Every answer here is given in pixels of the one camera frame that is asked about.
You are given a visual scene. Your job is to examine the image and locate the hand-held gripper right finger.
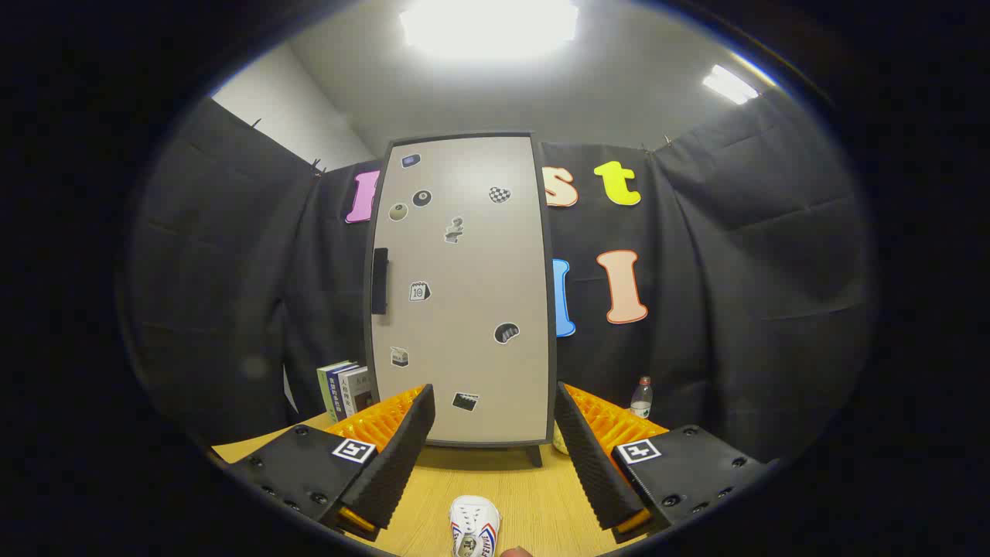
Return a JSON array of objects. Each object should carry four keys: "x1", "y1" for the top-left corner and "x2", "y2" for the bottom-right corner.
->
[{"x1": 554, "y1": 381, "x2": 779, "y2": 545}]

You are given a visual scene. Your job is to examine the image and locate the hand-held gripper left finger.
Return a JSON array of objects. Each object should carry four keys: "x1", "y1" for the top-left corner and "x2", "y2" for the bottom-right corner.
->
[{"x1": 223, "y1": 384, "x2": 436, "y2": 542}]

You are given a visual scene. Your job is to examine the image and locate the white shoe red blue stripes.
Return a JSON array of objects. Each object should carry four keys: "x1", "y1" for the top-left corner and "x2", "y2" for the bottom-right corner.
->
[{"x1": 449, "y1": 496, "x2": 502, "y2": 557}]

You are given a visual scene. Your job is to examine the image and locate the grey shoe cabinet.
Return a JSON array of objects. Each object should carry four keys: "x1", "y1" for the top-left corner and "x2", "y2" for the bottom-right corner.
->
[{"x1": 364, "y1": 132, "x2": 559, "y2": 469}]

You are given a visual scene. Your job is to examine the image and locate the white grey book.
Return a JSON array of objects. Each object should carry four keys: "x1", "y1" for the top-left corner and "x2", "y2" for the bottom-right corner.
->
[{"x1": 338, "y1": 367, "x2": 377, "y2": 415}]

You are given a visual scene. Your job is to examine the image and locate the dark blue book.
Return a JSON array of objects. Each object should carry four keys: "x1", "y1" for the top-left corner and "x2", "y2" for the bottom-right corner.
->
[{"x1": 326, "y1": 364, "x2": 360, "y2": 419}]

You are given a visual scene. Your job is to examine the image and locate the green book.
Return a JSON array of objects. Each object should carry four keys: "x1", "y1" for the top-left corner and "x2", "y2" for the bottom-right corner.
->
[{"x1": 316, "y1": 361, "x2": 350, "y2": 422}]

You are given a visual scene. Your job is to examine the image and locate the ceiling light panel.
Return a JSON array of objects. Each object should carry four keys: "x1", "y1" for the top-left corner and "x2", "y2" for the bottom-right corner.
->
[{"x1": 398, "y1": 0, "x2": 581, "y2": 63}]

